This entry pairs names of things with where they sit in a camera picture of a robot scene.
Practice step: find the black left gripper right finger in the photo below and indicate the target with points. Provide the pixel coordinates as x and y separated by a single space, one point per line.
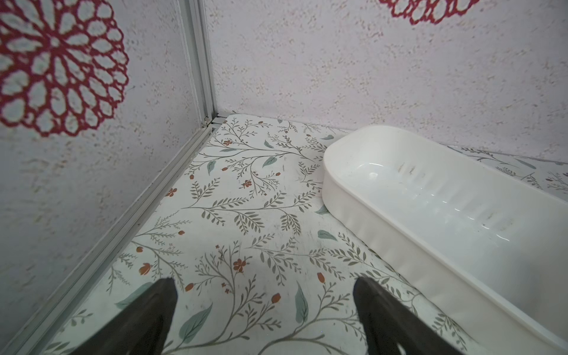
389 327

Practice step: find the white plastic storage box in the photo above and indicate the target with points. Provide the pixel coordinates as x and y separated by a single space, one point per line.
486 249

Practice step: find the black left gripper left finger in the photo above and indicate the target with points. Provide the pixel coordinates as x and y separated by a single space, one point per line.
141 328

